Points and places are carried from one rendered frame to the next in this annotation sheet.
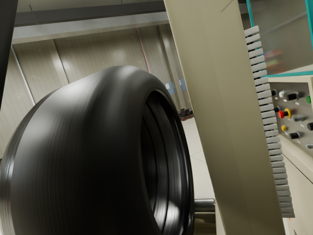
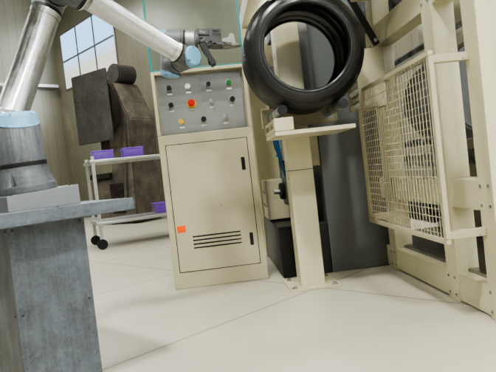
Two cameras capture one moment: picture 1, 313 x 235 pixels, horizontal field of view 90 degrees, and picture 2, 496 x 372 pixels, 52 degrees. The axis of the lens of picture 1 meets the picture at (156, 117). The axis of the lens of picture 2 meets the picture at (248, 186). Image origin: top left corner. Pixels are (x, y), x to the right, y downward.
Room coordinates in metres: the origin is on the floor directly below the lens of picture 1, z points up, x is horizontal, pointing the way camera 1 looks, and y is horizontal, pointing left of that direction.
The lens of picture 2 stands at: (1.78, 2.18, 0.65)
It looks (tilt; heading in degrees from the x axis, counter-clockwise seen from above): 2 degrees down; 245
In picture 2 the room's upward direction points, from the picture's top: 6 degrees counter-clockwise
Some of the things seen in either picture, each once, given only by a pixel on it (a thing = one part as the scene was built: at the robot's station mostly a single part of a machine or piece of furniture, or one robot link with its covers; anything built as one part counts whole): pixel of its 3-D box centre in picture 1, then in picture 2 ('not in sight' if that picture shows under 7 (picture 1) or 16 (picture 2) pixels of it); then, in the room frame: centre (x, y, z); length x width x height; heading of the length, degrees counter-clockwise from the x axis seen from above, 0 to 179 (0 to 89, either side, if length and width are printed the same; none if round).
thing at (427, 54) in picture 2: not in sight; (394, 153); (0.23, 0.41, 0.65); 0.90 x 0.02 x 0.70; 69
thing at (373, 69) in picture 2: not in sight; (365, 80); (0.02, 0.01, 1.05); 0.20 x 0.15 x 0.30; 69
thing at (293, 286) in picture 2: not in sight; (311, 281); (0.38, -0.16, 0.01); 0.27 x 0.27 x 0.02; 69
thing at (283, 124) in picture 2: (178, 219); (278, 128); (0.59, 0.03, 0.83); 0.36 x 0.09 x 0.06; 69
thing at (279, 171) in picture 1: (264, 128); not in sight; (0.38, -0.25, 1.19); 0.05 x 0.04 x 0.48; 159
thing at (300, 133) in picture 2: not in sight; (308, 132); (0.46, 0.08, 0.80); 0.37 x 0.36 x 0.02; 159
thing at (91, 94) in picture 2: not in sight; (117, 145); (0.09, -6.55, 1.33); 1.30 x 1.16 x 2.65; 109
